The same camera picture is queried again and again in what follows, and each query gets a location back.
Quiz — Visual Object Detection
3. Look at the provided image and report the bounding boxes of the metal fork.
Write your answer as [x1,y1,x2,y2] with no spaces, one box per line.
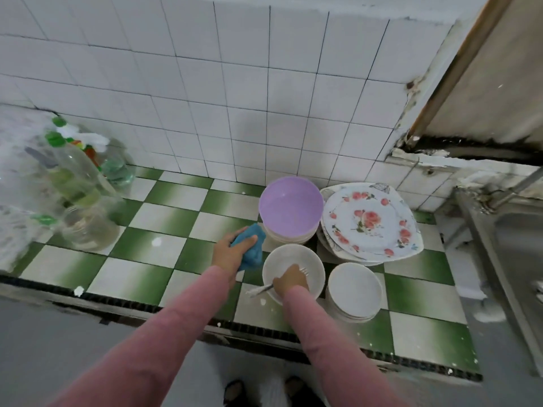
[248,265,308,298]

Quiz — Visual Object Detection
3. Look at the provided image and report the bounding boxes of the person's leg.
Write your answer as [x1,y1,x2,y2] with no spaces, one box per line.
[284,374,319,407]
[222,379,251,407]

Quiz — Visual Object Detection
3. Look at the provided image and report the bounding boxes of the person's right leg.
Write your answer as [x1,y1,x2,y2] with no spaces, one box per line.
[284,374,319,407]

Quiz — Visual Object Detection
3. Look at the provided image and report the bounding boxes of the person's right hand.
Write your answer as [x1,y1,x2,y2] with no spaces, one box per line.
[271,262,311,302]

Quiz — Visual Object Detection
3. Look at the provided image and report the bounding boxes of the stack of white saucers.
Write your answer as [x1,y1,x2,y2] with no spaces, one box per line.
[326,262,385,326]

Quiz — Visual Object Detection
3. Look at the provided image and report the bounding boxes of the person's left forearm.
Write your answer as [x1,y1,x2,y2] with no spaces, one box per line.
[51,265,243,407]

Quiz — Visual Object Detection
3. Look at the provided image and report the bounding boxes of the purple plastic bowl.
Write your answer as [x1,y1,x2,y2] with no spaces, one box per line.
[258,175,325,245]

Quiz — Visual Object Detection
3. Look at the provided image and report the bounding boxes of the person's left hand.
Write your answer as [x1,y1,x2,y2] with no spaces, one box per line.
[210,228,260,279]

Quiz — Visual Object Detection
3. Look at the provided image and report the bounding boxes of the large clear plastic bottle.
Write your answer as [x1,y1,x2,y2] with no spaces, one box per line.
[25,131,124,251]

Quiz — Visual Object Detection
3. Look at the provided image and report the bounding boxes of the person's left leg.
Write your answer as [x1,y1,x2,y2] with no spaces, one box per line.
[222,379,251,407]

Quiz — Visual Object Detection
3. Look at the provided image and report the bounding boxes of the weathered wooden board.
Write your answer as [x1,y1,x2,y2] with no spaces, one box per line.
[407,0,543,166]

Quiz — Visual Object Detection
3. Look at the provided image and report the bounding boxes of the blue cleaning cloth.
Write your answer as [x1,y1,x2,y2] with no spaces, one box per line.
[231,222,268,270]

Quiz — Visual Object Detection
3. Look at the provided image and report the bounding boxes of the green checkered tile countertop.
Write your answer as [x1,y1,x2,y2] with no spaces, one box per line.
[0,165,485,382]

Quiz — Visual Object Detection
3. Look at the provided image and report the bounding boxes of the stainless steel sink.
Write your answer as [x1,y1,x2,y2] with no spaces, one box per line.
[454,186,543,378]

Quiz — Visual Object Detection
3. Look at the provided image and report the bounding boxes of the chrome faucet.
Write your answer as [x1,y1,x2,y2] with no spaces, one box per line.
[484,165,543,210]

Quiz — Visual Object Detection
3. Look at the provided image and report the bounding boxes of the person's right forearm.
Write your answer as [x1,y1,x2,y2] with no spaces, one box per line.
[282,285,412,407]

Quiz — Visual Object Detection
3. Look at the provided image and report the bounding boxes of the white bowl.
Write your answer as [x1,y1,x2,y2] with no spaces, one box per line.
[261,243,327,309]

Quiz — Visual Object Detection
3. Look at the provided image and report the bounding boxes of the floral plate stack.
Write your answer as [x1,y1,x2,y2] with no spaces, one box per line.
[316,184,425,268]

